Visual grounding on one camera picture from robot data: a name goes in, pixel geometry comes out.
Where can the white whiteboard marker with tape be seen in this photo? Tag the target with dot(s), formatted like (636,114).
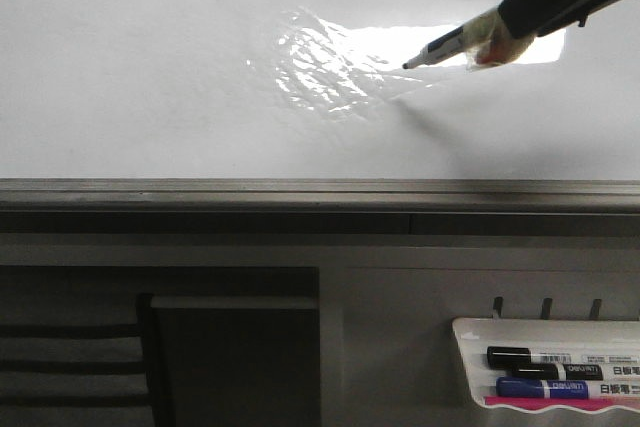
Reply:
(485,40)

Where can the black capped whiteboard marker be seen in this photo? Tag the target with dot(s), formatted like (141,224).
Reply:
(503,356)

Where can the blue capped whiteboard marker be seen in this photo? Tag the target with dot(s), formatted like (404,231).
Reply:
(566,389)

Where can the pink whiteboard marker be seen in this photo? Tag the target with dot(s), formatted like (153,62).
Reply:
(537,404)

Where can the black metal hook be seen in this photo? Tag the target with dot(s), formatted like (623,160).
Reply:
(595,309)
(546,306)
(497,307)

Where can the white plastic marker tray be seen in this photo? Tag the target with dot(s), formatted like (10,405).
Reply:
(475,335)

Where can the dark chair with slats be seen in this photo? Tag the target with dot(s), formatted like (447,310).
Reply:
(88,367)

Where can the white whiteboard with grey frame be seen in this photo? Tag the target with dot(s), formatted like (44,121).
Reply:
(275,114)

